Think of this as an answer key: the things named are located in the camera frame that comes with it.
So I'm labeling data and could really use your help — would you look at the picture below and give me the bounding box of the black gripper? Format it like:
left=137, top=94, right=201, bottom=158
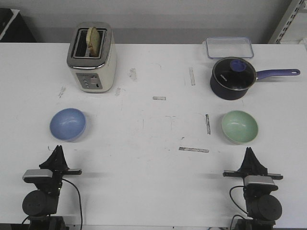
left=35, top=145, right=82, bottom=196
left=223, top=147, right=283, bottom=190

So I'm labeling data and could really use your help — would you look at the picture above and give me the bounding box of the blue bowl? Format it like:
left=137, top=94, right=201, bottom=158
left=49, top=108, right=86, bottom=142

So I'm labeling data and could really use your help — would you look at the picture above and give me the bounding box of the green bowl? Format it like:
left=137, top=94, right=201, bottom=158
left=221, top=110, right=259, bottom=144

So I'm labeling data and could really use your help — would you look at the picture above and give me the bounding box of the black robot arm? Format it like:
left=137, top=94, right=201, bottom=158
left=22, top=145, right=82, bottom=230
left=223, top=147, right=283, bottom=230

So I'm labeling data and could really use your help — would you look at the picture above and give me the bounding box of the dark blue saucepan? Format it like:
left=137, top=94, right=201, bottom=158
left=210, top=69, right=300, bottom=100

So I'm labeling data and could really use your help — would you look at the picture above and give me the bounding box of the glass pot lid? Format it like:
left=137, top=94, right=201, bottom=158
left=213, top=57, right=256, bottom=91

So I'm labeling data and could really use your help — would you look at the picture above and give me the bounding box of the cream two-slot toaster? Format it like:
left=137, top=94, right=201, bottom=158
left=67, top=22, right=117, bottom=93

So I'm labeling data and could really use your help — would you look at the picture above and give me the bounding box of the clear plastic food container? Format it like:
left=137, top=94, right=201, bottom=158
left=202, top=37, right=254, bottom=59

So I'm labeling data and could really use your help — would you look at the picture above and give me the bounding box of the toast slice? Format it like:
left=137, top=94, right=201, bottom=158
left=86, top=27, right=101, bottom=57

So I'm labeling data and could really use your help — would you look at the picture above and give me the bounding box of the black box in corner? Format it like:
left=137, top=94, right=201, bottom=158
left=0, top=8, right=36, bottom=43

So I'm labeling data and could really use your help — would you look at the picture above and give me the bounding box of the grey metal shelf upright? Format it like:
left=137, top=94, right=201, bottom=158
left=268, top=0, right=307, bottom=44

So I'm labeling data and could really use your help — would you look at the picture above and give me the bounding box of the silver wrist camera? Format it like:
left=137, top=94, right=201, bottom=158
left=23, top=169, right=53, bottom=184
left=244, top=175, right=278, bottom=192

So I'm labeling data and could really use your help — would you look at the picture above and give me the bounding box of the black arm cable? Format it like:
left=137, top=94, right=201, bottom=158
left=229, top=185, right=249, bottom=228
left=61, top=178, right=83, bottom=228

